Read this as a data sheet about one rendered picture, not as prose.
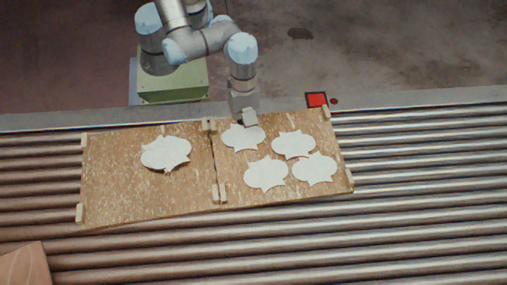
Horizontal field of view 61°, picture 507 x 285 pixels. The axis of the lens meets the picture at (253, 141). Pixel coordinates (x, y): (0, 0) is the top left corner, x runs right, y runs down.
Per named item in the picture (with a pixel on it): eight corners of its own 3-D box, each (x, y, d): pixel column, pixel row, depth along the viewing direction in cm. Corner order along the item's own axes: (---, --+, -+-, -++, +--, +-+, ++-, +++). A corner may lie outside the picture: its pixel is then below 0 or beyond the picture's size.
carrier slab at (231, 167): (210, 122, 150) (209, 119, 149) (324, 109, 155) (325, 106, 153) (221, 211, 129) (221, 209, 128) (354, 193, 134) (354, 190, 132)
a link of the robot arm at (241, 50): (248, 26, 116) (263, 45, 111) (248, 57, 124) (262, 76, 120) (222, 34, 113) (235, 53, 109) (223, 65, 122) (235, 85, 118)
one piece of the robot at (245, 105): (235, 101, 117) (237, 139, 130) (267, 93, 119) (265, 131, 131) (222, 72, 124) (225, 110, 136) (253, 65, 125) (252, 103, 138)
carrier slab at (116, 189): (85, 138, 145) (84, 135, 144) (207, 121, 150) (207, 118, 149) (78, 232, 124) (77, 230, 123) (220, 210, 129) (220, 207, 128)
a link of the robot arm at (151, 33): (135, 36, 158) (127, 4, 147) (170, 26, 162) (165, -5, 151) (145, 56, 152) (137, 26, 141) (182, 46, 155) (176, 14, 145)
